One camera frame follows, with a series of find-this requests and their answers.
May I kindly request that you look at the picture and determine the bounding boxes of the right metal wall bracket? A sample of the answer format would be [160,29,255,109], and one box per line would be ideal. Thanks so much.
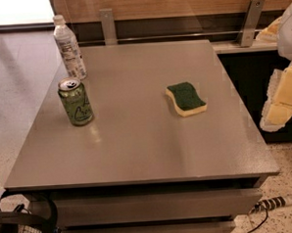
[237,0,266,48]

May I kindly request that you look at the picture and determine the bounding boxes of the white power strip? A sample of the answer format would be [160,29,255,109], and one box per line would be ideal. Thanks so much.
[250,194,292,213]

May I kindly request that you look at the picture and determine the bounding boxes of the green soda can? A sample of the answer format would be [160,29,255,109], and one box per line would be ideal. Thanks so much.
[58,77,94,126]

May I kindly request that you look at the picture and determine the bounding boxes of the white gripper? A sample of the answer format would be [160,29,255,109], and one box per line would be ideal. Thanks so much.
[256,3,292,132]

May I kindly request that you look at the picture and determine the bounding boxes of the green and yellow sponge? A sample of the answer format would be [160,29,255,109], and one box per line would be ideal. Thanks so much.
[166,82,208,117]

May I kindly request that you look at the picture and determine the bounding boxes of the horizontal metal rail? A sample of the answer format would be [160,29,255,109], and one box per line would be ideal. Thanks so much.
[77,27,280,48]

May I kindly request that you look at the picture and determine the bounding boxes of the black power cable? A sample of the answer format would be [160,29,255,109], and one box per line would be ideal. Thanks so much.
[242,208,269,233]

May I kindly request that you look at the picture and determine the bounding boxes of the black chair frame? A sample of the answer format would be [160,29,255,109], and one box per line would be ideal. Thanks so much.
[0,188,58,233]

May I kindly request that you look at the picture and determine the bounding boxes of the grey drawer cabinet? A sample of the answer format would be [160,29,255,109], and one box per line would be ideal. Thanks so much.
[25,176,272,233]

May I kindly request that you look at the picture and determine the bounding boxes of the clear plastic water bottle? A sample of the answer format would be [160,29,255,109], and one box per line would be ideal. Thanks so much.
[53,15,87,79]

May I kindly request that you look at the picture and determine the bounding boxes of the metal wall bracket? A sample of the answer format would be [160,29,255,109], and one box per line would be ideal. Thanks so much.
[237,0,266,48]
[99,9,118,46]

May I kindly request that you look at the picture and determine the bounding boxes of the left metal wall bracket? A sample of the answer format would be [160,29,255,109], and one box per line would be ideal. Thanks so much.
[99,9,118,46]

